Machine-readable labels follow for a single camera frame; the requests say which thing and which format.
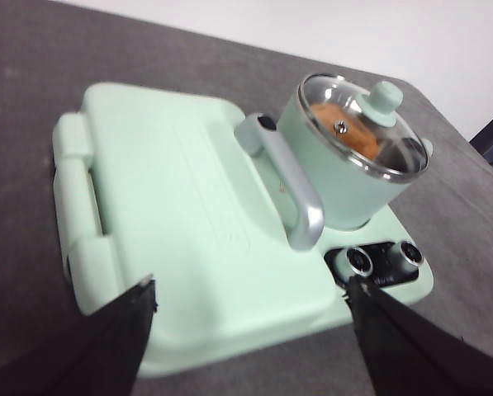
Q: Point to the brown potato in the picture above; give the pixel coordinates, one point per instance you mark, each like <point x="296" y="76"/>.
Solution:
<point x="324" y="115"/>

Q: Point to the mint green hinged griddle cover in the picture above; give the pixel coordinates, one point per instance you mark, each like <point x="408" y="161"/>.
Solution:
<point x="180" y="206"/>

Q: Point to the glass lid with green knob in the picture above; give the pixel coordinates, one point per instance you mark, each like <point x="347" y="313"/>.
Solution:
<point x="384" y="99"/>

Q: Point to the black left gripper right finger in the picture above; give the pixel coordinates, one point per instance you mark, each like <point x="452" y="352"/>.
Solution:
<point x="415" y="354"/>

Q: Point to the mint green breakfast maker base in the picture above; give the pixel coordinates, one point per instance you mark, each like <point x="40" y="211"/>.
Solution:
<point x="394" y="297"/>

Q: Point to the silver control knob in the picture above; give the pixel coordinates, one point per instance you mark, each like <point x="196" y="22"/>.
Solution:
<point x="359" y="260"/>
<point x="410" y="253"/>

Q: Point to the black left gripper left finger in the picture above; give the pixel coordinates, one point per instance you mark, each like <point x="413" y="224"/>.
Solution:
<point x="97" y="350"/>

